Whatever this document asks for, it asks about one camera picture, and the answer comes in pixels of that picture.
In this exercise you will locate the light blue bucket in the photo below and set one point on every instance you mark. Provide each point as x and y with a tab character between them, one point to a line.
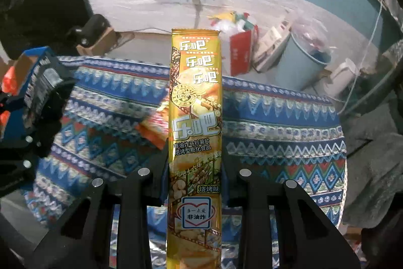
302	67

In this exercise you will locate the grey blanket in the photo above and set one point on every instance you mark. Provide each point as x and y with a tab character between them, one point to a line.
374	146

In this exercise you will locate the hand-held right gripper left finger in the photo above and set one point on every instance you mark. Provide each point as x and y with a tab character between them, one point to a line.
159	180

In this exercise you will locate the orange striped snack packet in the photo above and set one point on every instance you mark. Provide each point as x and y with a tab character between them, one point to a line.
154	130

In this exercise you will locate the clear plastic bag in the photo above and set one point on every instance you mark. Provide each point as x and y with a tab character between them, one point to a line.
311	29

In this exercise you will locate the blue patterned tablecloth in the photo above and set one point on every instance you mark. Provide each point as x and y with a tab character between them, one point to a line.
277	136

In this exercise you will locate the dark blue snack packet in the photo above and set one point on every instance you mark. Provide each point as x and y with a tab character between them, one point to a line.
47	80

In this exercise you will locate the red and white bag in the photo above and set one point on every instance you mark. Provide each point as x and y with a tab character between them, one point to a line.
241	51

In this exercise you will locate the long yellow snack packet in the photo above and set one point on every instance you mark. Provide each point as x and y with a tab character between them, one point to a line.
195	130

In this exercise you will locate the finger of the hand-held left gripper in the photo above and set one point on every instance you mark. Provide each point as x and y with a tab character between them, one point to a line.
14	106
47	136

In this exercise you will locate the black round device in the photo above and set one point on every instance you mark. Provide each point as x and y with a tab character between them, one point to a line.
94	26

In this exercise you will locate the yellow green toy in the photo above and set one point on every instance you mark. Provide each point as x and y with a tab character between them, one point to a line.
231	17

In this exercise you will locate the white appliance box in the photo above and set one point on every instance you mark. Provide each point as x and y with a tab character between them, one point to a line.
274	39

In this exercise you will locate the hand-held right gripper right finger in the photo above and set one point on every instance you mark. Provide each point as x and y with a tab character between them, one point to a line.
229	184

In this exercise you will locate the small cardboard box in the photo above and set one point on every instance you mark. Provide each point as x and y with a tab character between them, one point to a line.
107	42

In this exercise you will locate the white kettle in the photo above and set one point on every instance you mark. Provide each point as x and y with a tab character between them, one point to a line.
341	76

